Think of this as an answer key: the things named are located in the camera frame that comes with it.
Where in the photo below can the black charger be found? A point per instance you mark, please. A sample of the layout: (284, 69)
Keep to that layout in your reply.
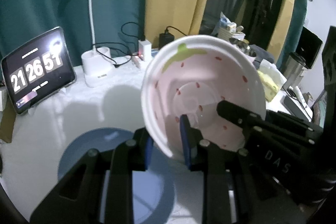
(166, 40)

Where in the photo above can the large blue plate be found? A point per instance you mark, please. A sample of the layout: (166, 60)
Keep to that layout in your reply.
(86, 140)

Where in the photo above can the tablet showing clock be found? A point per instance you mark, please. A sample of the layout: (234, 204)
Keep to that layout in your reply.
(36, 69)

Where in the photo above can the white charger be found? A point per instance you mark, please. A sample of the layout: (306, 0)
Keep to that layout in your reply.
(145, 47)

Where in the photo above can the white quilted tablecloth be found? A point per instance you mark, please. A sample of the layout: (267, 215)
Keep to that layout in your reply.
(78, 108)

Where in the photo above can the grey cloth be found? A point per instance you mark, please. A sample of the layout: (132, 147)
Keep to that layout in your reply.
(262, 52)

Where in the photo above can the white device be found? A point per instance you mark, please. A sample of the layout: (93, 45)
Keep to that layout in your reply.
(302, 99)

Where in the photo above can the steel thermos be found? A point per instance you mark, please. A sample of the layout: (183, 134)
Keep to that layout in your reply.
(294, 69)

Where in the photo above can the small white box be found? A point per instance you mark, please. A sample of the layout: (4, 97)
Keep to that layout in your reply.
(2, 99)

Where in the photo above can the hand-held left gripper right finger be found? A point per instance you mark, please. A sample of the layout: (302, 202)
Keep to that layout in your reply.
(186, 140)

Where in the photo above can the white power strip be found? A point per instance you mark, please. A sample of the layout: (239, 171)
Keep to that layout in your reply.
(136, 60)

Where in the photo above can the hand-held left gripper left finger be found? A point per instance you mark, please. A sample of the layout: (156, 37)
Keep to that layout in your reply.
(148, 153)

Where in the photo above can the cardboard box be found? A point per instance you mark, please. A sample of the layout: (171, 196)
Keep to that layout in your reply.
(6, 124)

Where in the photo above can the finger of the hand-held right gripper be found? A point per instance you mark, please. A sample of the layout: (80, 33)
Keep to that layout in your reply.
(291, 120)
(231, 111)

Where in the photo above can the teal curtain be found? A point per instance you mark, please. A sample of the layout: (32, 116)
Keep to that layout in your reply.
(31, 3)
(301, 16)

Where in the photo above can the black monitor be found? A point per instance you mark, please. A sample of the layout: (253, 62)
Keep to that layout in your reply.
(309, 48)

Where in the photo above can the dark flat device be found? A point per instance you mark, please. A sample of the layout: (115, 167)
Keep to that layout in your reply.
(292, 107)

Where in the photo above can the steel bowl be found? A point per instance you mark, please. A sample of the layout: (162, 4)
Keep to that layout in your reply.
(244, 47)

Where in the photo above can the yellow tissue pack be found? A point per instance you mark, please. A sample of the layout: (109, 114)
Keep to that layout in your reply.
(270, 82)

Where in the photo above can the pink strawberry bowl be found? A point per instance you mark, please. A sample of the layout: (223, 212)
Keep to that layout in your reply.
(197, 69)

